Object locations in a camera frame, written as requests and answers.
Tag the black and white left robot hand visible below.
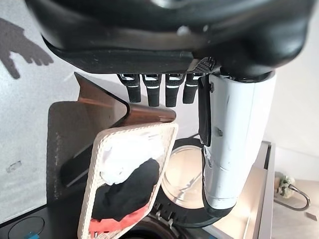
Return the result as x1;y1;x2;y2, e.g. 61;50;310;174
24;0;315;217

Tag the dark washing machine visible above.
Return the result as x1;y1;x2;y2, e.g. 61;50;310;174
0;202;212;239

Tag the white cloth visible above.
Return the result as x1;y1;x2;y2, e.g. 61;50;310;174
99;131;167;185

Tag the cream woven laundry basket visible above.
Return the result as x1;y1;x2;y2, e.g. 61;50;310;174
77;121;179;239

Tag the black cloth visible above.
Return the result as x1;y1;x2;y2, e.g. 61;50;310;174
91;159;160;224

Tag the red cloth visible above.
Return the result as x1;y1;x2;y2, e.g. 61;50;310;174
89;206;149;233

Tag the light wooden cabinet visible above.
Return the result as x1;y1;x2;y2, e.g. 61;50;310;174
211;140;277;239

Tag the silver faucet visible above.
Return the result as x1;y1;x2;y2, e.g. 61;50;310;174
274;185;312;212

